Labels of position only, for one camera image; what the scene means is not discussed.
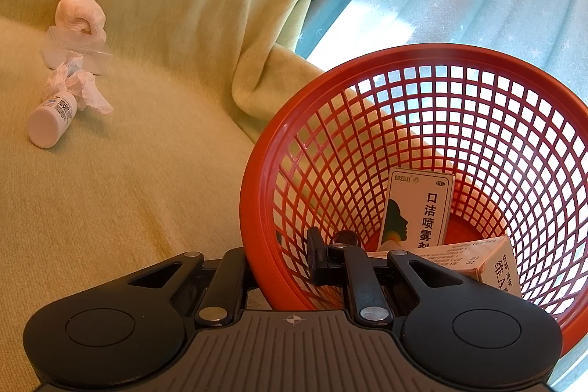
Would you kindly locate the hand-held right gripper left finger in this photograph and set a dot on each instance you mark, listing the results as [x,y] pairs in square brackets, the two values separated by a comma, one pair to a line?
[232,277]

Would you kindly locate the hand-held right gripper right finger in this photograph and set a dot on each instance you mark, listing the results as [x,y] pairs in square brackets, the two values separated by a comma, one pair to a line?
[315,256]

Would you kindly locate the dark purple velvet scrunchie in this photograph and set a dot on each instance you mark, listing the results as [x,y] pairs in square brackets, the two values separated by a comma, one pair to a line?
[345,238]

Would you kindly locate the red plastic mesh basket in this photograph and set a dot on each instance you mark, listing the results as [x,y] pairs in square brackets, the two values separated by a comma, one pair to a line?
[259,171]

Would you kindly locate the white box with face print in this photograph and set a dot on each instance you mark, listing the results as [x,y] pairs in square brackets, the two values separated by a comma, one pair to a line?
[427,213]

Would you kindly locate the orange and white box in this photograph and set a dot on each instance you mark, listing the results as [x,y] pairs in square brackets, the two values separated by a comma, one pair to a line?
[496,268]

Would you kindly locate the white tissue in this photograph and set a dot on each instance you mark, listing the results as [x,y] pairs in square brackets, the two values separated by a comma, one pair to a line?
[87,93]

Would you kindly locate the small white bottle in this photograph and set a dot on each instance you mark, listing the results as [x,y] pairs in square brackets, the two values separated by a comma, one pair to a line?
[46,125]

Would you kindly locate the clear plastic box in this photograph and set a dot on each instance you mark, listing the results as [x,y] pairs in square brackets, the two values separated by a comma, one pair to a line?
[64,47]

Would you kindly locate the white cloth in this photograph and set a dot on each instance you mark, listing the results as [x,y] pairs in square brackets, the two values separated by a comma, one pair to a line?
[76,13]

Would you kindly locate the yellow-green blanket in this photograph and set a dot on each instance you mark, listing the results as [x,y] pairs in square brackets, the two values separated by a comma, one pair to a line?
[138,144]

